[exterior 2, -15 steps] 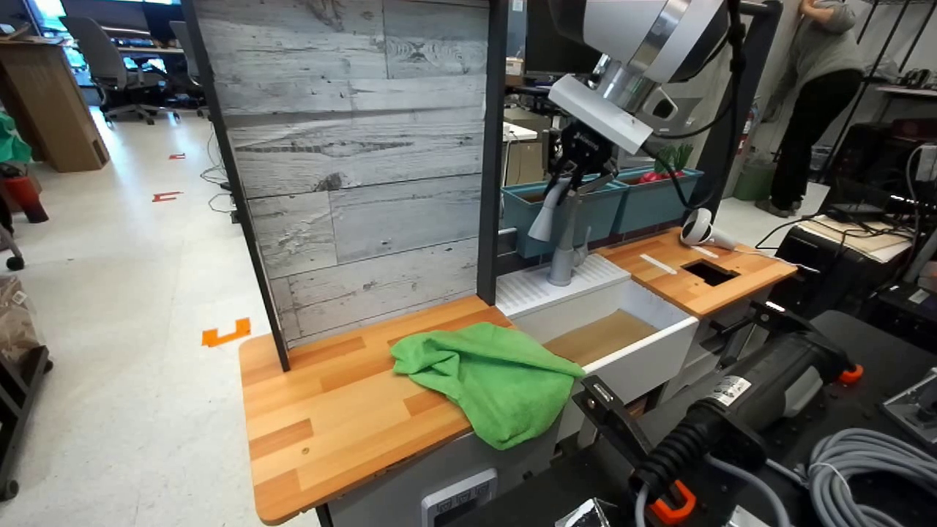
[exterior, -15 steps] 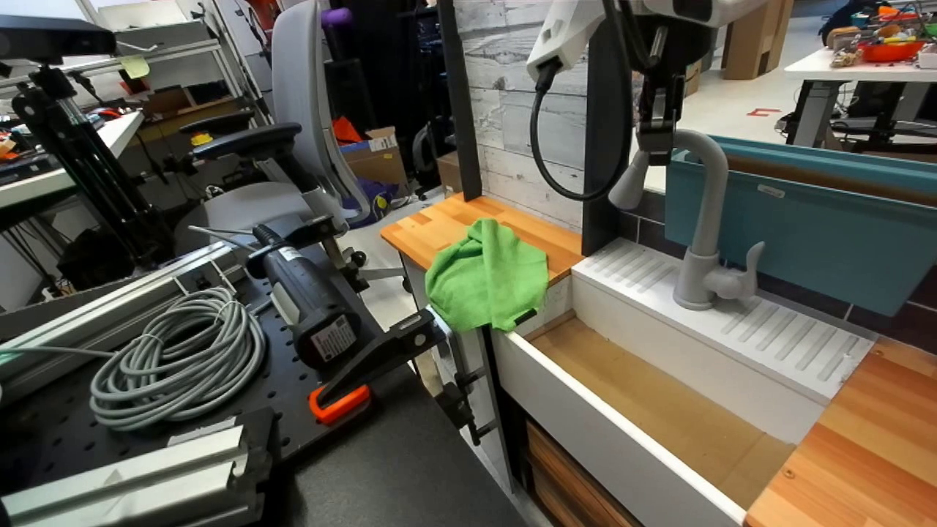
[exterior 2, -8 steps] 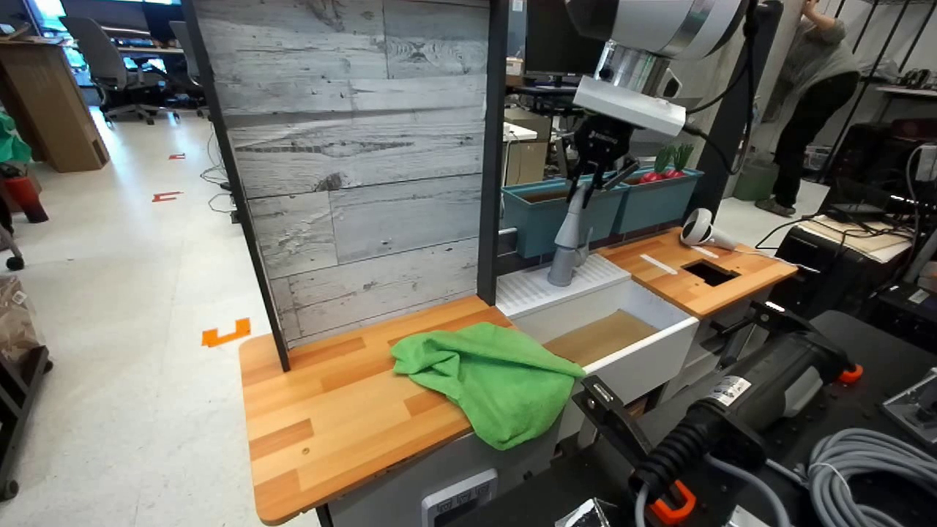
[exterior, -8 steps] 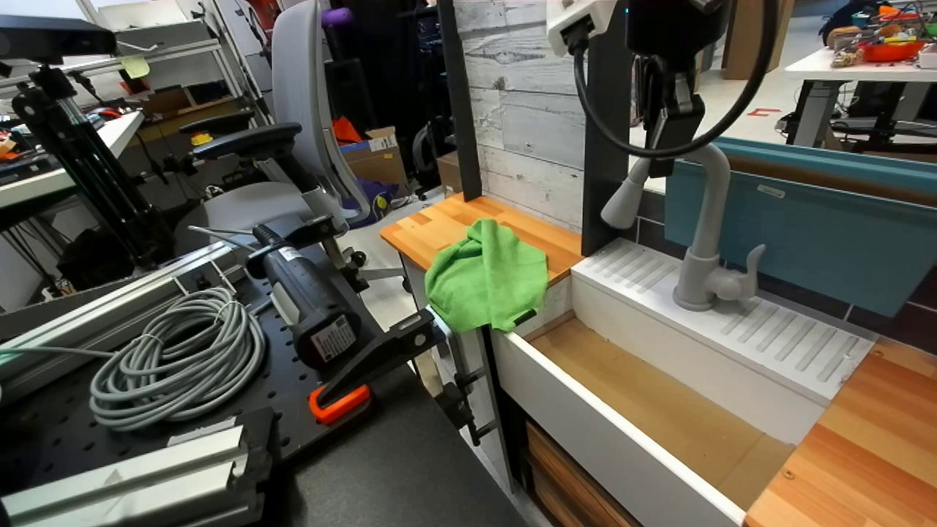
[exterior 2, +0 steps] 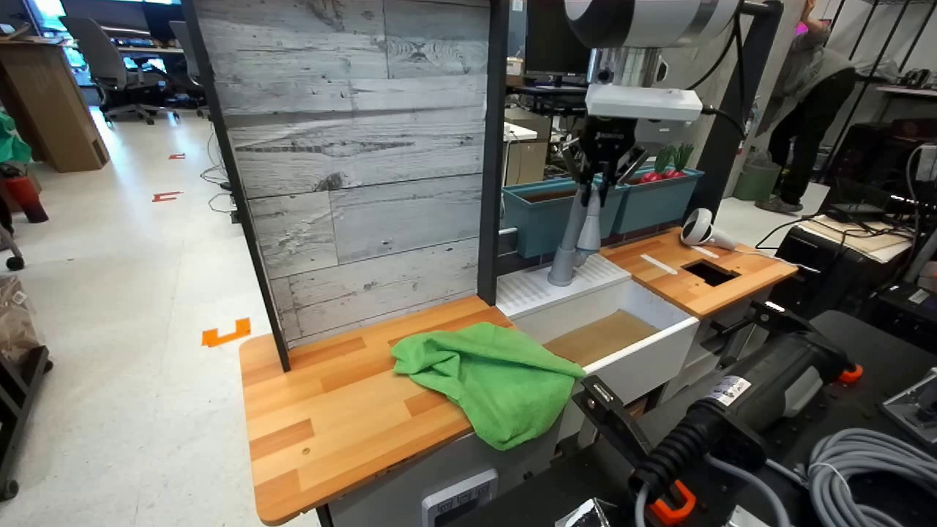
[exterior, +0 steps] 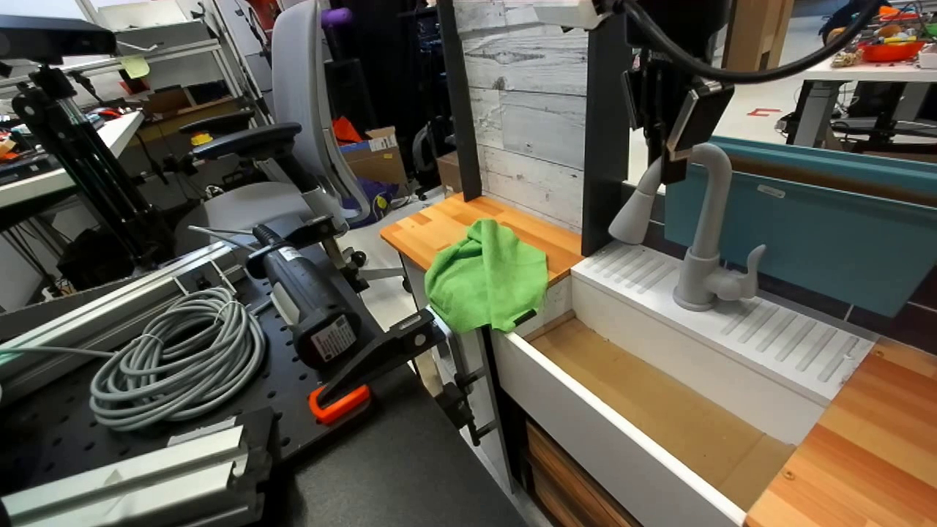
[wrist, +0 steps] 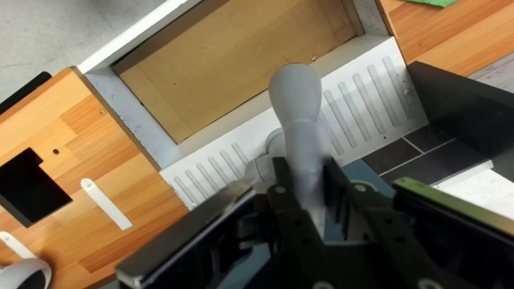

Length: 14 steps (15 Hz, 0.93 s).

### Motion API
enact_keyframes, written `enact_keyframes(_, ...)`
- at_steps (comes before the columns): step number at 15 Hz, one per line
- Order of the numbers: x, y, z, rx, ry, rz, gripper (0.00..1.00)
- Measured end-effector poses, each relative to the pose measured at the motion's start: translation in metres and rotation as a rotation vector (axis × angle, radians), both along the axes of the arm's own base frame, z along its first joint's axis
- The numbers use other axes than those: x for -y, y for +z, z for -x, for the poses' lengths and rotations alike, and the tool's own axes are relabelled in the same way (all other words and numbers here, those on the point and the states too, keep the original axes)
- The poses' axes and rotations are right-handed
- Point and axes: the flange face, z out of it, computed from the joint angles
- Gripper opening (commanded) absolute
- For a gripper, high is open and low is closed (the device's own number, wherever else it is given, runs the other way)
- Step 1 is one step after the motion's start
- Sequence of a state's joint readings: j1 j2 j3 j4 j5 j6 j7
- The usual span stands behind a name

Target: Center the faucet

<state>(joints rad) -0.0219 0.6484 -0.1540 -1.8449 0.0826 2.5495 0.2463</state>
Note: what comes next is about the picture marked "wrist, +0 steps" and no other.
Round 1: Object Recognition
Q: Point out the gray wood-look backsplash panel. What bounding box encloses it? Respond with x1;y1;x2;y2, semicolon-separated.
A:
466;51;514;94

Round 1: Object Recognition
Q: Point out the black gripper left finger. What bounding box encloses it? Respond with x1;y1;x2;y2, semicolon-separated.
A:
256;155;344;289

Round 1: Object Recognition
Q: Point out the white ring controller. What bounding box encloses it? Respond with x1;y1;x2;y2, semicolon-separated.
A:
0;256;53;289

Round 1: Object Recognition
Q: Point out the short white plastic strip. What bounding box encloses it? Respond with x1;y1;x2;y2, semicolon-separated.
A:
0;229;39;261

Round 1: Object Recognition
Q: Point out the small wooden countertop with hole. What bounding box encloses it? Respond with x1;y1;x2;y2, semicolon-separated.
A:
0;65;190;289

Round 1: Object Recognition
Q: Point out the long white plastic strip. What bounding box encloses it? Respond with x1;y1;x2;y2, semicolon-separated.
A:
79;176;135;232

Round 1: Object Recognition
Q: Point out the green cloth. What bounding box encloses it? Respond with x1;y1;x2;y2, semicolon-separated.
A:
402;0;460;9

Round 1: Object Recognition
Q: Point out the gray kitchen faucet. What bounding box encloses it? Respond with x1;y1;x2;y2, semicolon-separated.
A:
245;62;328;237

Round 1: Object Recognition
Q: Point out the large wooden countertop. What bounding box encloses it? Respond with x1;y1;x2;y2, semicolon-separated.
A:
378;0;514;77

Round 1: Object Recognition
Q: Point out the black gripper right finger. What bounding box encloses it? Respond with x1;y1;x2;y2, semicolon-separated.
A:
322;155;447;289

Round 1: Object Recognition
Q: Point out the white farmhouse sink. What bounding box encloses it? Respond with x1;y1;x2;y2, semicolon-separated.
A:
77;0;431;212

